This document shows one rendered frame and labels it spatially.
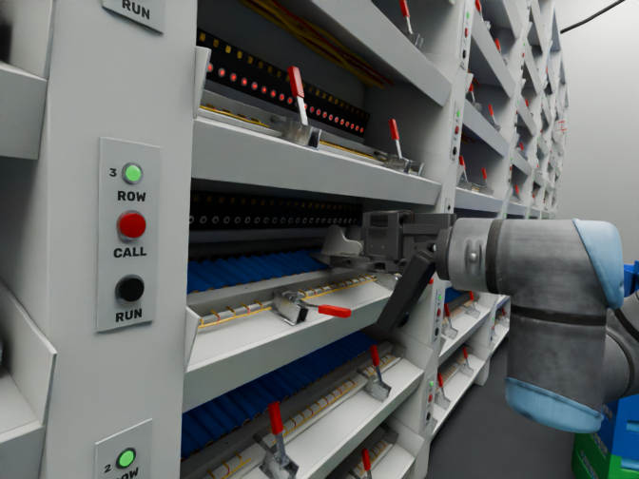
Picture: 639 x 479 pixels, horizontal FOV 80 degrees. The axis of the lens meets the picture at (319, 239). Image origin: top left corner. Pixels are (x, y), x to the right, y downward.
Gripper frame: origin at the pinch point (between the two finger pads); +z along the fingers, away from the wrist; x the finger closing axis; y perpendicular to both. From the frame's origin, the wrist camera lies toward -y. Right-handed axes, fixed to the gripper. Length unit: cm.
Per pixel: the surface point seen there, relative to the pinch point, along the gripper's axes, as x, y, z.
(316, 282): 6.7, -2.7, -3.3
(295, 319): 16.4, -5.1, -7.3
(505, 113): -99, 44, -9
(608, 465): -47, -44, -40
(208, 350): 27.7, -5.6, -6.5
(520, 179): -169, 28, -6
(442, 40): -29, 42, -8
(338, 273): 1.2, -1.9, -3.5
